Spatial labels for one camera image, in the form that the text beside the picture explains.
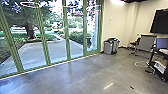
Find light grey trash bin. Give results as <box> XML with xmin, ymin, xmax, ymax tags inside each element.
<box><xmin>103</xmin><ymin>39</ymin><xmax>115</xmax><ymax>56</ymax></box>

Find dark grey trash bin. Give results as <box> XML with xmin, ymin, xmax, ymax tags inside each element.
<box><xmin>109</xmin><ymin>37</ymin><xmax>121</xmax><ymax>55</ymax></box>

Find concrete garden path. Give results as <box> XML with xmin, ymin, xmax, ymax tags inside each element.
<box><xmin>0</xmin><ymin>38</ymin><xmax>84</xmax><ymax>77</ymax></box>

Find tree trunk outdoors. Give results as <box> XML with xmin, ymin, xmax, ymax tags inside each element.
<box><xmin>24</xmin><ymin>14</ymin><xmax>37</xmax><ymax>40</ymax></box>

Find black wheeled equipment cart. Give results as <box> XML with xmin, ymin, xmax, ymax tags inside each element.
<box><xmin>145</xmin><ymin>36</ymin><xmax>168</xmax><ymax>83</ymax></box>

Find laptop screen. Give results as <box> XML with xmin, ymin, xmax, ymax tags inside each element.
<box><xmin>155</xmin><ymin>37</ymin><xmax>168</xmax><ymax>51</ymax></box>

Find green framed glass door wall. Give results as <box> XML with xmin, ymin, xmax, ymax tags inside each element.
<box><xmin>0</xmin><ymin>0</ymin><xmax>105</xmax><ymax>80</ymax></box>

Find white wall switch plate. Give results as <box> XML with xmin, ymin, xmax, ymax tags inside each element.
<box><xmin>108</xmin><ymin>16</ymin><xmax>113</xmax><ymax>23</ymax></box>

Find white floor cable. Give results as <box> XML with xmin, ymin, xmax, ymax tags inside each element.
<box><xmin>134</xmin><ymin>59</ymin><xmax>157</xmax><ymax>76</ymax></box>

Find black wall television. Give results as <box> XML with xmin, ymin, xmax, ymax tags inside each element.
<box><xmin>149</xmin><ymin>7</ymin><xmax>168</xmax><ymax>35</ymax></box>

